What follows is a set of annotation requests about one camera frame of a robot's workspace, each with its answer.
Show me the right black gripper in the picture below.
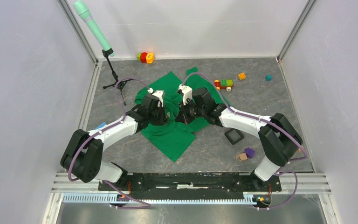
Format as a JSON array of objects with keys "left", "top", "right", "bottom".
[{"left": 175, "top": 98, "right": 206, "bottom": 125}]

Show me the green t-shirt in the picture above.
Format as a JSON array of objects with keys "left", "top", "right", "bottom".
[{"left": 135, "top": 66, "right": 229, "bottom": 163}]

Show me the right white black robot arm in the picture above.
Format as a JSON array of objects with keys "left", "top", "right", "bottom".
[{"left": 175, "top": 84, "right": 303, "bottom": 190}]

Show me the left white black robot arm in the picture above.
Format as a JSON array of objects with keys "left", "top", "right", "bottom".
[{"left": 60, "top": 91, "right": 167, "bottom": 190}]

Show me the colourful toy brick train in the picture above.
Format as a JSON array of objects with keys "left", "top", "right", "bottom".
[{"left": 214, "top": 79, "right": 234, "bottom": 91}]

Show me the black tripod stand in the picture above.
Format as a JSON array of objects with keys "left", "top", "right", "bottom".
[{"left": 102, "top": 48, "right": 133, "bottom": 106}]

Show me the blue white block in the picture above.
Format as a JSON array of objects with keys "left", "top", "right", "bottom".
[{"left": 95, "top": 122, "right": 106, "bottom": 130}]

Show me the orange toy brick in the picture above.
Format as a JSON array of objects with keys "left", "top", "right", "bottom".
[{"left": 237, "top": 72, "right": 246, "bottom": 80}]

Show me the tan wooden cube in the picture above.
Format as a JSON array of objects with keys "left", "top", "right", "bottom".
[{"left": 238, "top": 153, "right": 248, "bottom": 161}]

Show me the purple cube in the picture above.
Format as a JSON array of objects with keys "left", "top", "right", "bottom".
[{"left": 244, "top": 147, "right": 255, "bottom": 159}]

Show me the teal cube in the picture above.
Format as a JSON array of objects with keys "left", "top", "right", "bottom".
[{"left": 265, "top": 75, "right": 272, "bottom": 81}]

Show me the mint green microphone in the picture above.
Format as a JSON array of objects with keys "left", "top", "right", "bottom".
[{"left": 73, "top": 0, "right": 114, "bottom": 57}]

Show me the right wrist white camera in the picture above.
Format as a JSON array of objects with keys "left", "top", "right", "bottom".
[{"left": 177, "top": 84, "right": 193, "bottom": 105}]

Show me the wrist white camera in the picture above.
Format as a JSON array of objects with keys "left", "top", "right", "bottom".
[
  {"left": 177, "top": 84, "right": 193, "bottom": 105},
  {"left": 147, "top": 88, "right": 165, "bottom": 108}
]

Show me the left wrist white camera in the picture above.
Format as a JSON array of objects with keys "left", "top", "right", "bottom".
[{"left": 147, "top": 88, "right": 165, "bottom": 108}]

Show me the red green orange ring toy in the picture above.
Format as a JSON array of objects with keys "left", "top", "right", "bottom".
[{"left": 137, "top": 52, "right": 155, "bottom": 64}]

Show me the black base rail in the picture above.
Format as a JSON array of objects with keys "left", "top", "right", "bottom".
[{"left": 115, "top": 172, "right": 282, "bottom": 200}]

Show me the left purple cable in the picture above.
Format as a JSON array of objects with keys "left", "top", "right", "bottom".
[{"left": 67, "top": 77, "right": 152, "bottom": 210}]

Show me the purple cable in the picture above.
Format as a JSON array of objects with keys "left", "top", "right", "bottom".
[
  {"left": 180, "top": 72, "right": 310, "bottom": 211},
  {"left": 67, "top": 77, "right": 152, "bottom": 210}
]

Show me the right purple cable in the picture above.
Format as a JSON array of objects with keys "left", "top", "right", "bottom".
[{"left": 180, "top": 72, "right": 310, "bottom": 211}]

